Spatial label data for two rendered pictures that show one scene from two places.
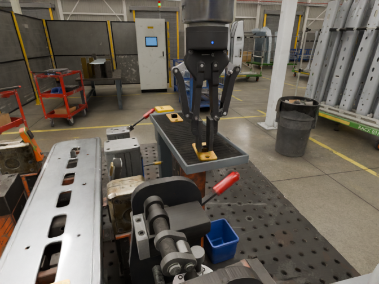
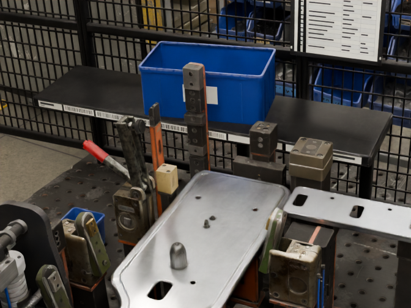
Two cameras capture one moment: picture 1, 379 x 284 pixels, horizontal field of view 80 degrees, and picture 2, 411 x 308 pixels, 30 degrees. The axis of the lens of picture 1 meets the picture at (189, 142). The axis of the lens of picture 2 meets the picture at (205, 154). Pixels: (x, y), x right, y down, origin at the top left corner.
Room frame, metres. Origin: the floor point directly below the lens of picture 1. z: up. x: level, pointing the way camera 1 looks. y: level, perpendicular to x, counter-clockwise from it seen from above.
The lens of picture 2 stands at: (0.65, 0.98, 1.91)
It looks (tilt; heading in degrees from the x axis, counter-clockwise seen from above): 31 degrees down; 226
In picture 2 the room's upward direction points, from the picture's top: 3 degrees counter-clockwise
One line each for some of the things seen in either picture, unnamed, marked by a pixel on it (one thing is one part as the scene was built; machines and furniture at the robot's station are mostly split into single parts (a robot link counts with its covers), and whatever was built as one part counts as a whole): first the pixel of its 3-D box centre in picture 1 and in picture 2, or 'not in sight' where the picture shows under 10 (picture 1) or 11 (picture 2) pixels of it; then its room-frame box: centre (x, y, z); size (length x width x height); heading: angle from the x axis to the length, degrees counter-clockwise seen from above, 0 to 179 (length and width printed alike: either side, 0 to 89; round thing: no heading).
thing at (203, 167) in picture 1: (188, 132); not in sight; (0.56, 0.00, 1.16); 0.37 x 0.14 x 0.02; 20
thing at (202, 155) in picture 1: (203, 149); not in sight; (0.44, -0.03, 1.17); 0.08 x 0.04 x 0.01; 11
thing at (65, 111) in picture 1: (63, 96); not in sight; (4.14, 2.32, 0.49); 0.81 x 0.46 x 0.97; 0
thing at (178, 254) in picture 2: not in sight; (178, 256); (-0.09, 0.12, 1.02); 0.03 x 0.03 x 0.07
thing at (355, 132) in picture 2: not in sight; (204, 109); (-0.55, -0.26, 1.01); 0.90 x 0.22 x 0.03; 110
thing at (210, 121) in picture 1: (209, 133); not in sight; (0.44, -0.04, 1.20); 0.03 x 0.01 x 0.07; 11
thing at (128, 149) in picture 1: (129, 200); not in sight; (0.60, 0.20, 0.90); 0.13 x 0.10 x 0.41; 110
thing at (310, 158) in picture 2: not in sight; (309, 214); (-0.51, 0.11, 0.88); 0.08 x 0.08 x 0.36; 20
